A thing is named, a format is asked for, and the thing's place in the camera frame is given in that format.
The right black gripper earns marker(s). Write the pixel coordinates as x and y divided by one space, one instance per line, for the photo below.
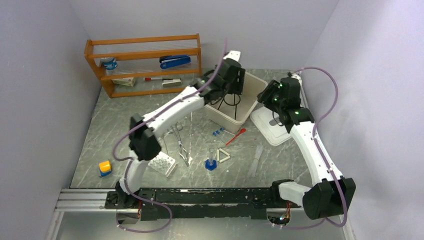
272 87

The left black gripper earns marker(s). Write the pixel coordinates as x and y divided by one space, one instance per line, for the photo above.
238 87

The metal crucible tongs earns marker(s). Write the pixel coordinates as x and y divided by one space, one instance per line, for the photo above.
183 153

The graduated cylinder blue base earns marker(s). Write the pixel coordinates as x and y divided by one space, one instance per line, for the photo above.
211 163

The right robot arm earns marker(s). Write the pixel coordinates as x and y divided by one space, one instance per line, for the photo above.
331 193

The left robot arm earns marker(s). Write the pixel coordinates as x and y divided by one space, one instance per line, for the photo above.
144 130

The white plastic bin lid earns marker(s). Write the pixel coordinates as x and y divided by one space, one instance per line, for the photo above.
268 124

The beige plastic bin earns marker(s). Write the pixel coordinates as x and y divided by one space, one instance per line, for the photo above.
233 111

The red plastic spatula spoon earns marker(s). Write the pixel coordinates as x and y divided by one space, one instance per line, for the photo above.
242 130

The clear plastic pipettes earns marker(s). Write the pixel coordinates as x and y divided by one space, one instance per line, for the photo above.
254 165

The orange wooden shelf rack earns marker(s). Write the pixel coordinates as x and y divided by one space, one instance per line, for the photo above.
139 58

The blue capped small tubes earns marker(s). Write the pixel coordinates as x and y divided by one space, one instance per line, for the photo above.
219 132

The beige whiteboard eraser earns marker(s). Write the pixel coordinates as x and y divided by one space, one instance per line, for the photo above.
171 82

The blue stapler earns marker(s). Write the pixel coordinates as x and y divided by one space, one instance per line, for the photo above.
171 61

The white clay triangle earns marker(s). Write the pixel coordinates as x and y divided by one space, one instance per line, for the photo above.
222 155

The red capped marker pen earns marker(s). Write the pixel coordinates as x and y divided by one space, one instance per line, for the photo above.
147 79

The small white cardboard box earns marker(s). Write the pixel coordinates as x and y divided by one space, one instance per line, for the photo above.
126 81

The white test tube rack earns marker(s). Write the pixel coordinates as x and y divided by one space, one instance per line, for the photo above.
163 164

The blue white tape roll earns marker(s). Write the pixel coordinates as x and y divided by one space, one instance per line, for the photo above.
109 63

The yellow blue small block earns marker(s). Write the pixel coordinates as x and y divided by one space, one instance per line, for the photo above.
105 168

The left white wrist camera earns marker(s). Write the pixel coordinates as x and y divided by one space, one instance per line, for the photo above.
233 54

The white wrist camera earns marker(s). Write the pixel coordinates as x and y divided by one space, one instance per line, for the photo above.
233 54
294 76

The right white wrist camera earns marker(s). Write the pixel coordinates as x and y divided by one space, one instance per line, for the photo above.
294 76

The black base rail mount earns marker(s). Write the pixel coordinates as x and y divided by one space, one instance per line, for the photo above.
178 203

